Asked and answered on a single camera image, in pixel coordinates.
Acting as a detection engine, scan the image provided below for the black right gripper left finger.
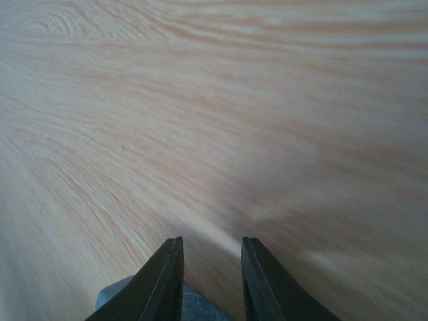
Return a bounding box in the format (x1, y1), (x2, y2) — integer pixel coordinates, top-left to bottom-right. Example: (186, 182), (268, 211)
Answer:
(87, 237), (184, 321)

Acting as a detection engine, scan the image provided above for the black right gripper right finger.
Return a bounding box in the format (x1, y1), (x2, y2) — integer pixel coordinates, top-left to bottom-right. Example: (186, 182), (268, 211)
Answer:
(241, 237), (338, 320)

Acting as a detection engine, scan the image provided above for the blue-grey glasses case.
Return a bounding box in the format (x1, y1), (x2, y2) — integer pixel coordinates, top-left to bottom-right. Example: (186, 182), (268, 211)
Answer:
(95, 276), (231, 321)

